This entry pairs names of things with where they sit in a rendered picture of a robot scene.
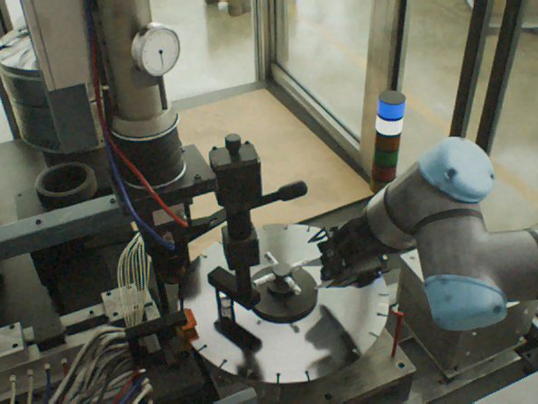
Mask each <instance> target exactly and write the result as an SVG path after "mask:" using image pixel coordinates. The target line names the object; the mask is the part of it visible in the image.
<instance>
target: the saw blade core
mask: <svg viewBox="0 0 538 404"><path fill-rule="evenodd" d="M262 226H263V230H264V232H262V227H261V225H256V226H255V230H256V232H257V235H258V237H259V238H260V265H255V267H251V276H252V275H253V274H254V273H255V272H257V271H260V270H261V269H263V268H266V267H268V265H272V264H270V263H269V262H268V260H267V259H266V258H265V257H264V255H265V252H269V254H270V255H272V256H273V257H274V259H275V260H276V261H277V262H285V263H288V264H294V263H296V262H301V261H302V260H305V259H308V260H312V259H313V258H316V257H319V256H321V255H323V253H322V252H321V254H320V252H319V250H318V248H317V246H316V245H317V244H318V243H320V242H316V243H309V244H307V242H308V240H310V239H311V238H312V237H313V236H314V235H315V234H316V233H317V232H319V231H320V230H321V229H318V227H314V226H311V227H310V232H307V230H308V225H298V224H287V230H285V227H286V224H269V225H262ZM220 244H223V238H222V239H219V240H218V242H215V243H213V244H212V245H210V246H209V247H207V248H205V249H204V250H203V251H202V252H201V253H200V255H201V256H200V255H198V256H197V258H196V259H195V260H193V261H192V262H191V264H190V265H189V266H188V269H187V272H186V273H185V276H184V277H185V280H184V290H188V291H184V310H186V309H187V310H189V309H191V311H192V313H194V315H195V318H196V321H197V326H194V327H191V328H194V330H190V328H189V329H186V330H183V332H185V335H186V337H187V340H188V342H189V343H191V344H192V345H193V346H194V347H195V349H196V350H197V351H199V350H200V349H202V348H203V346H204V345H207V347H206V348H203V349H202V350H200V351H199V352H198V353H199V354H200V355H201V356H203V357H205V358H206V360H207V361H209V362H210V363H212V364H214V365H215V366H218V367H220V366H221V365H222V364H223V361H224V360H226V361H227V362H226V363H224V364H223V365H222V368H221V370H223V371H225V372H228V373H231V374H233V375H236V376H239V377H242V378H245V379H247V376H248V374H249V370H251V371H252V372H251V373H250V376H249V378H248V379H249V380H253V381H262V383H270V384H277V378H278V376H277V374H280V376H279V384H294V382H303V381H308V379H307V376H306V374H305V372H308V376H309V379H310V381H311V380H317V379H320V378H323V377H326V376H329V375H332V374H334V373H337V371H338V372H339V371H342V370H344V368H346V367H347V366H349V365H351V364H352V363H355V362H357V361H358V360H359V359H360V355H361V356H363V355H364V354H365V353H366V352H367V351H368V350H369V349H370V348H371V347H372V346H373V345H374V344H375V343H376V341H377V339H378V337H379V335H380V334H381V333H382V331H383V329H384V326H385V324H386V320H387V316H388V307H383V306H378V304H379V303H384V304H388V296H386V295H387V294H388V290H387V286H386V283H385V280H384V278H383V276H382V274H381V272H380V273H379V274H380V276H381V278H379V279H375V281H374V283H373V284H371V285H370V286H368V287H365V288H361V289H357V288H354V287H347V288H329V289H327V288H320V289H318V296H317V301H316V302H315V305H314V307H313V309H312V310H311V311H308V312H307V313H306V314H304V315H303V316H301V317H297V318H293V319H288V320H287V321H277V319H272V318H267V317H264V316H262V315H261V314H258V313H257V312H255V311H254V310H253V309H252V310H250V311H248V310H245V309H244V308H242V306H241V305H239V304H238V303H236V302H235V301H234V306H231V303H230V306H228V308H227V307H224V308H223V307H222V309H218V306H217V303H216V300H215V292H214V287H213V286H211V285H210V284H209V283H208V277H206V274H208V273H209V272H211V271H212V270H214V269H215V268H216V266H218V265H220V266H222V268H224V269H225V270H227V271H229V269H228V265H227V262H226V260H225V257H224V252H223V246H221V245H220ZM202 256H203V257H202ZM204 257H206V259H204ZM190 272H195V273H194V274H192V273H190ZM229 272H230V273H231V274H232V275H235V271H229ZM378 294H381V295H382V296H381V297H379V296H378ZM377 314H379V315H381V316H377ZM383 316H384V317H383ZM187 330H189V331H187ZM369 333H372V335H370V334H369ZM374 335H375V336H374ZM352 350H357V352H358V353H356V352H354V351H352ZM359 354H360V355H359ZM332 363H334V364H335V367H336V368H337V371H336V370H335V369H334V366H333V365H332Z"/></svg>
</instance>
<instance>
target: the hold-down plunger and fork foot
mask: <svg viewBox="0 0 538 404"><path fill-rule="evenodd" d="M206 277H208V283H209V284H210V285H211V286H213V287H214V292H215V300H216V303H217V306H218V309H222V302H221V294H219V291H221V292H222V293H223V294H224V295H225V296H226V297H228V298H229V300H230V303H231V306H234V301H235V302H236V303H238V304H239V305H241V306H242V308H244V309H245V310H248V311H250V310H252V309H253V308H254V306H255V305H257V304H258V303H260V302H261V300H260V291H257V290H256V289H255V288H253V287H252V286H251V268H248V269H245V270H237V271H235V275H232V274H231V273H230V272H229V271H227V270H225V269H224V268H222V266H220V265H218V266H216V268H215V269H214V270H212V271H211V272H209V273H208V274H206Z"/></svg>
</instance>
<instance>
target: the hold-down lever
mask: <svg viewBox="0 0 538 404"><path fill-rule="evenodd" d="M306 193H307V185H306V183H305V182H304V181H303V180H298V181H294V182H291V183H288V184H286V185H282V186H280V187H279V188H278V191H276V192H273V193H269V194H267V195H264V196H261V197H256V198H253V199H250V200H246V201H243V202H242V205H243V208H244V211H245V212H246V211H250V210H252V209H255V208H258V207H264V206H266V205H269V204H273V202H276V201H279V200H281V201H288V200H291V199H294V198H298V197H302V196H304V195H305V194H306Z"/></svg>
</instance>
